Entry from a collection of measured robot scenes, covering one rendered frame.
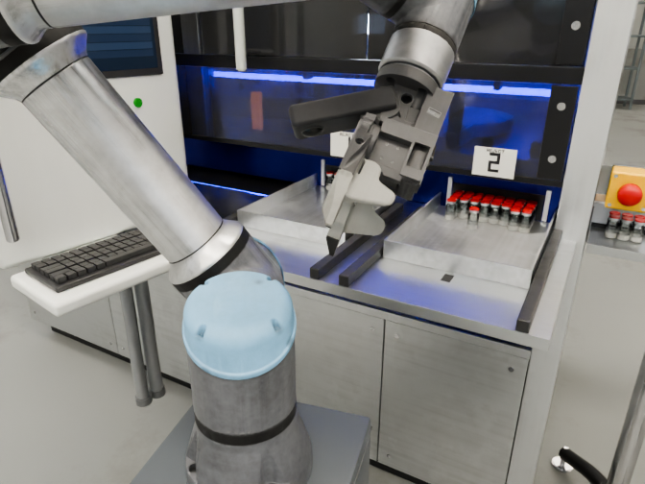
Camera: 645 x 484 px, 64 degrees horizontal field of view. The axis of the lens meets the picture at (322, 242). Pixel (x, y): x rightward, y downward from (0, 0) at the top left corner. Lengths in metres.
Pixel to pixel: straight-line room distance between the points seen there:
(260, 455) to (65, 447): 1.45
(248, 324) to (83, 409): 1.65
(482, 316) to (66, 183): 0.92
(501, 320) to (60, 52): 0.66
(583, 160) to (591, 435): 1.19
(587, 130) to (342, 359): 0.85
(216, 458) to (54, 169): 0.83
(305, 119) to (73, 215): 0.84
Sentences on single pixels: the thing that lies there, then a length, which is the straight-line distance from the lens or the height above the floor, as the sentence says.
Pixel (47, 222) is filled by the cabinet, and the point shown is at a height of 0.88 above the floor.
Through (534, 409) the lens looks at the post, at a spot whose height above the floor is 0.45.
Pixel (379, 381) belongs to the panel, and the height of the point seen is 0.38.
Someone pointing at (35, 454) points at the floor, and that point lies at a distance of 2.03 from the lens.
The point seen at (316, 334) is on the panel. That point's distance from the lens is 1.49.
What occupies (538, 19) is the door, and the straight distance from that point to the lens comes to 1.10.
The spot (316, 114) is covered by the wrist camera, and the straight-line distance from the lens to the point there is 0.56.
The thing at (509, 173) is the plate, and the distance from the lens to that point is 1.13.
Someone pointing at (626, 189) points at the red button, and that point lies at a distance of 1.08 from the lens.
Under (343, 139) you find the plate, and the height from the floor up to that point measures 1.03.
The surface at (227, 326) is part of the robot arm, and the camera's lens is 0.52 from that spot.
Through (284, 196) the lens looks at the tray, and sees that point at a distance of 1.26.
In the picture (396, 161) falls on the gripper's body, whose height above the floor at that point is 1.15.
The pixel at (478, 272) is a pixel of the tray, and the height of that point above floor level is 0.89.
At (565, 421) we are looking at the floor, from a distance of 2.09.
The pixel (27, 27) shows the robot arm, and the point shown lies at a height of 1.28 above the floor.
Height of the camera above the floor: 1.28
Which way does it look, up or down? 23 degrees down
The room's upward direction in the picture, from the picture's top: straight up
